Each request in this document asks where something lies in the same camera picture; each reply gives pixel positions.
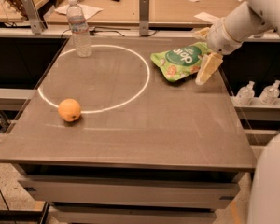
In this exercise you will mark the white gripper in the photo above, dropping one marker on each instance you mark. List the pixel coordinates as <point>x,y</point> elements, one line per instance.
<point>221,38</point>

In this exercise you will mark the green rice chip bag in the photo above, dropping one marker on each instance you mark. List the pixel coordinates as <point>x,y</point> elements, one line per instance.
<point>179,63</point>

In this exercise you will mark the white paper right desk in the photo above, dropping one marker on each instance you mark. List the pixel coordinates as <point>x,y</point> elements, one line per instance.
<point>206,18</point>

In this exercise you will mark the left sanitizer pump bottle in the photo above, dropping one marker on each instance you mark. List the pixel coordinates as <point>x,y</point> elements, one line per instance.
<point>245,95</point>

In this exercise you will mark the sanitizer pump bottle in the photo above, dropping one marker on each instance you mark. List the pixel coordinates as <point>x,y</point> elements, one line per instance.
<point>270,94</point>
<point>245,95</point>

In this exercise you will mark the right sanitizer pump bottle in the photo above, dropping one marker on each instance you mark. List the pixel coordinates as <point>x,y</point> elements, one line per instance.
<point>270,94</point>

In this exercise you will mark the clear plastic water bottle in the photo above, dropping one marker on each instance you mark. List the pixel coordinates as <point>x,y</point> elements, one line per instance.
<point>80,29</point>

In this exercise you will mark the white paper behind bottle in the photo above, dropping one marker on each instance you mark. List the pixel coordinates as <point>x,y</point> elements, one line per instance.
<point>88,11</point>

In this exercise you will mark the orange fruit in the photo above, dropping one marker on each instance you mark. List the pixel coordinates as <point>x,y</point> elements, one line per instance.
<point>69,110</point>

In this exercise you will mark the drawer cabinet under table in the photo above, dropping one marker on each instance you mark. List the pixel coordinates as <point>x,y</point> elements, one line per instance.
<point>116,200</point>

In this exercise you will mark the middle metal bracket post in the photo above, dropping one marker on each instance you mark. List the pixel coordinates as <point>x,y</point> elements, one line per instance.
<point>143,17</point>

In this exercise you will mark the metal bracket post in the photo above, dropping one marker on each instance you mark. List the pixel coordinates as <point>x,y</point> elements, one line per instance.
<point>36,23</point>
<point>143,17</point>

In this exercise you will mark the left metal bracket post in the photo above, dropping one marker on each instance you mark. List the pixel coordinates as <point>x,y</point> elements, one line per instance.
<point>36,23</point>

